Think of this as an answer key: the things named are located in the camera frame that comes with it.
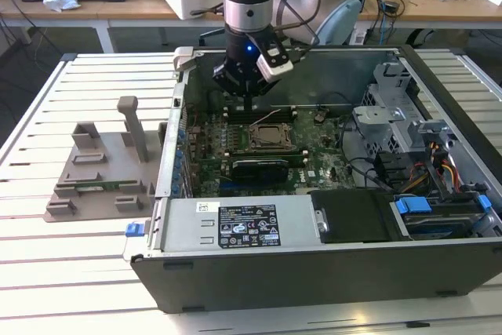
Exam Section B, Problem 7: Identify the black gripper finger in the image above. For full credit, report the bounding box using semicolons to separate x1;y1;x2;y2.
213;60;249;112
248;78;282;112

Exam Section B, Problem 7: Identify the metal socket cover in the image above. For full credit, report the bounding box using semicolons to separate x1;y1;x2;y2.
247;122;295;152

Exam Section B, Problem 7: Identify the CPU socket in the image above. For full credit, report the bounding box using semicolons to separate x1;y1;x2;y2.
246;122;296;152

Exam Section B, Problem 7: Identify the black chair base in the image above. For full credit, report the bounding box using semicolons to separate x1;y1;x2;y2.
198;27;228;48

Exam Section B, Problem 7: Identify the black graphics card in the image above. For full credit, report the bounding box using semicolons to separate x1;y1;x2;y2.
231;158;290;186

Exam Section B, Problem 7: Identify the green motherboard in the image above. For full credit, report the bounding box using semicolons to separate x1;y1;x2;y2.
184;104;356;199

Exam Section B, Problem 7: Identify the white power strip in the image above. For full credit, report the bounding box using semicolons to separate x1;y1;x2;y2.
350;27;368;46

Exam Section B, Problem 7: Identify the blue expansion slot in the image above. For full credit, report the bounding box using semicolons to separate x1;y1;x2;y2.
219;182;256;195

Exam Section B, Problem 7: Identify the metal drive cage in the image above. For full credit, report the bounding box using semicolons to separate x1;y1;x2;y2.
351;60;460;163

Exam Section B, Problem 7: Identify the grey parts rack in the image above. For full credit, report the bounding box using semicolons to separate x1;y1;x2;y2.
42;95;168;224

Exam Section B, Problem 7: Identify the black connector block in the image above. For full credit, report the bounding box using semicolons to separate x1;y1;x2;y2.
374;152;409;187

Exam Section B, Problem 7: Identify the silver power supply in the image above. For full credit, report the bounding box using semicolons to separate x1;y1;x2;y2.
148;195;319;253

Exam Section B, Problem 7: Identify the black plastic shroud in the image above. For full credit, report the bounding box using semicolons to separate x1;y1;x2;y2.
307;188;403;245

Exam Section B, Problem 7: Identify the green RAM stick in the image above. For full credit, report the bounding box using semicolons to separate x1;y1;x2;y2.
74;180;138;191

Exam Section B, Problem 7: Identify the crumpled white paper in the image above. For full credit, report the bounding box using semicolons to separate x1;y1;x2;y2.
42;0;82;13

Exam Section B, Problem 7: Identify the hard disk in blue carrier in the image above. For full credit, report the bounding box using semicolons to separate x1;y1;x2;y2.
394;196;486;241

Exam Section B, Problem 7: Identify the black open PC case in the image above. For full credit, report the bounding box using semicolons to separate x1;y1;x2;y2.
123;45;502;315

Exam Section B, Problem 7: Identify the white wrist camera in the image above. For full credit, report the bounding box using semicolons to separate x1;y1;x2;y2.
255;35;295;82

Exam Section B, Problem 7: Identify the black camera cable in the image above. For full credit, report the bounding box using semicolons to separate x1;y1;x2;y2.
270;0;329;64

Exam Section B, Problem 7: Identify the black wire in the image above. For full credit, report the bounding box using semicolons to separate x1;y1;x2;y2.
336;113;393;191

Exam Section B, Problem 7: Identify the blue cable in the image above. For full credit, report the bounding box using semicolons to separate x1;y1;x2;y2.
374;0;393;44

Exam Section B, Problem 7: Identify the yellow red wire bundle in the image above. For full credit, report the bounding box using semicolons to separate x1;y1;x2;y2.
407;140;460;195

